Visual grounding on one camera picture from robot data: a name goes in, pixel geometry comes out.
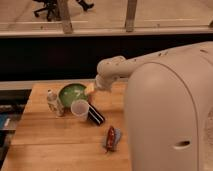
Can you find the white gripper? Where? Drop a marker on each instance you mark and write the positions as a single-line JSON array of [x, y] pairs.
[[101, 83]]

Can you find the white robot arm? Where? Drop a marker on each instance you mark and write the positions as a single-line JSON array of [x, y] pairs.
[[168, 98]]

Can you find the green ceramic bowl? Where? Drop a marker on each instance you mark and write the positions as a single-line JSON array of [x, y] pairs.
[[72, 92]]

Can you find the clear plastic cup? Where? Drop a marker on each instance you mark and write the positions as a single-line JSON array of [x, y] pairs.
[[80, 109]]

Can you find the black rectangular box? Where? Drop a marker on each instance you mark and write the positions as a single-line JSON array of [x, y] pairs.
[[95, 116]]

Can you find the clear plastic bottle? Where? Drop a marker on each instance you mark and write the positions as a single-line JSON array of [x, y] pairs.
[[54, 103]]

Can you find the red snack bag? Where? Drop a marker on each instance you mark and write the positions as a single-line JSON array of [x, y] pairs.
[[112, 139]]

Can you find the black office chair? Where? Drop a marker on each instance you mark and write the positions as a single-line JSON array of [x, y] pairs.
[[51, 7]]

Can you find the left wooden post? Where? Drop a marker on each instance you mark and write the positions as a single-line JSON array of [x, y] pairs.
[[65, 17]]

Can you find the wooden post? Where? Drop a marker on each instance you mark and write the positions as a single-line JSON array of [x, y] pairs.
[[130, 15], [65, 17]]

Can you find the right wooden post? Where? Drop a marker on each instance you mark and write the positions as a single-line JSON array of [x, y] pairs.
[[130, 15]]

